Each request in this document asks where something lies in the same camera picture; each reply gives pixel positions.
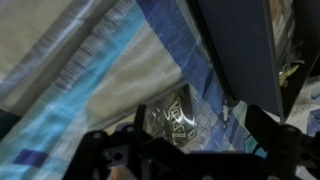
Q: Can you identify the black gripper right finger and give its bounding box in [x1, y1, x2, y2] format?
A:
[245, 105, 280, 157]

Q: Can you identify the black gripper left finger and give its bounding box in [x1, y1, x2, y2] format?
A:
[134, 104, 147, 136]

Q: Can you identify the blue checked bed sheet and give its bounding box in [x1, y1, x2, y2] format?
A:
[0, 0, 320, 180]

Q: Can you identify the dark grey plastic box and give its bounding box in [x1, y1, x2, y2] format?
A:
[186, 0, 320, 122]

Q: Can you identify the yellow item in box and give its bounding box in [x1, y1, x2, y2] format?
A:
[279, 65, 299, 87]

